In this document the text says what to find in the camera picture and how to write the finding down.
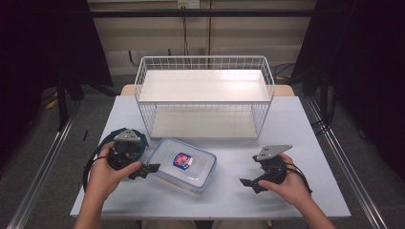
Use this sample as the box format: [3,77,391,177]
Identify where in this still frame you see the black floor cables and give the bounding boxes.
[272,62,298,81]

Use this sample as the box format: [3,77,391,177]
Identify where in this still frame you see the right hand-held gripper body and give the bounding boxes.
[252,144,293,185]

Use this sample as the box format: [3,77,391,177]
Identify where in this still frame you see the white wall socket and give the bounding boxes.
[177,0,202,10]

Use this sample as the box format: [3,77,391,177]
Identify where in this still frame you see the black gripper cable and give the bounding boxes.
[285,161,313,196]
[81,139,113,193]

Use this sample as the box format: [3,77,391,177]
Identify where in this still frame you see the black curtain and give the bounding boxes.
[0,0,113,166]
[291,0,405,184]

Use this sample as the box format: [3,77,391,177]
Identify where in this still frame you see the wooden table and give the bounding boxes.
[119,83,296,97]

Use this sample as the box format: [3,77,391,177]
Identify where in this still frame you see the aluminium rail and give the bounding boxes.
[6,100,84,229]
[305,94,389,229]

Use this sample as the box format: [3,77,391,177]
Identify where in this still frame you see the black horizontal bar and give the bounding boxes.
[90,8,315,18]

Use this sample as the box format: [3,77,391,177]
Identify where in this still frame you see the black hanging wall cable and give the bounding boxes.
[181,8,189,57]

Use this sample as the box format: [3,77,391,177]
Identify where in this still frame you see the teal round food container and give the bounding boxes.
[101,127,150,160]

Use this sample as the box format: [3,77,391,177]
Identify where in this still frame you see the person's right hand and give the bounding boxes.
[257,153,312,208]

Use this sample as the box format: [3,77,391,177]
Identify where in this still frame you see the clear rectangular food container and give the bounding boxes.
[146,136,218,194]

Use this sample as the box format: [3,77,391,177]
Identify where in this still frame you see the black metal stand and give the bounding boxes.
[54,72,70,132]

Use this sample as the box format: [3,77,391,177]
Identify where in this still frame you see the white wire storage rack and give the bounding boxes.
[134,55,276,141]

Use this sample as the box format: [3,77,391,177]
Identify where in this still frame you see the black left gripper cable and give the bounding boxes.
[81,139,113,193]

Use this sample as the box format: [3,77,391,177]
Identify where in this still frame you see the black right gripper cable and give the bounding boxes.
[285,161,313,196]

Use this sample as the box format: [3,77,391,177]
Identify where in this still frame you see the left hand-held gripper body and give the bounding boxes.
[106,128,142,171]

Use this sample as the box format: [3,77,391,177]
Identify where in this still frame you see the person's left hand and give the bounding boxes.
[85,141,142,204]

